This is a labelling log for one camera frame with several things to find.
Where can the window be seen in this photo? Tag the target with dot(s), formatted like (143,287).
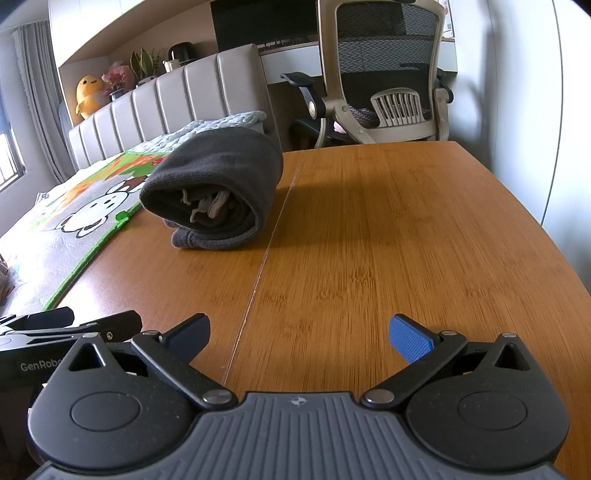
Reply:
(9,152)

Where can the beige padded bed headboard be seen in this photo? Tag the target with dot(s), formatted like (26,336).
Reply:
(207,87)

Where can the computer keyboard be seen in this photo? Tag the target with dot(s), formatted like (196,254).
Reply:
(288,43)

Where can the yellow plush toy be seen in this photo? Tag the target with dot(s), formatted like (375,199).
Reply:
(90,94)

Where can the grey curtain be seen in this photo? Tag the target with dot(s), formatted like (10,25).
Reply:
(37,92)

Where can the dark grey knitted clothes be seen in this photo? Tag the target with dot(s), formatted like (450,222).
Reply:
(221,161)

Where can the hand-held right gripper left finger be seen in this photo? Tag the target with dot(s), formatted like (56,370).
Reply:
(189,333)

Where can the black computer monitor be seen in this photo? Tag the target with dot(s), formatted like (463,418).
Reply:
(263,21)

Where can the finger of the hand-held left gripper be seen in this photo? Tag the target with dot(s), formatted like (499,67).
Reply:
(117,325)
(41,319)

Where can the pink flower bouquet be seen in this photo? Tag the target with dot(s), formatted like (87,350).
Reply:
(116,78)

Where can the cartoon printed play mat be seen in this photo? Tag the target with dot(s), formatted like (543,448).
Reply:
(55,240)

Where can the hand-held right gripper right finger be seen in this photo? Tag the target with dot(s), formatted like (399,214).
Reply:
(411,342)

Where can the green potted plant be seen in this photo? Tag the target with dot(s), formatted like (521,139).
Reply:
(147,64)

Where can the brown crumpled cloth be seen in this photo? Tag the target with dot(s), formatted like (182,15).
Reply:
(5,279)

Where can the white quilted blanket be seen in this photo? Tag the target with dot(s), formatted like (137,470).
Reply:
(217,122)

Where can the beige mesh office chair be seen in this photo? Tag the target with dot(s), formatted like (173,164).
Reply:
(383,55)

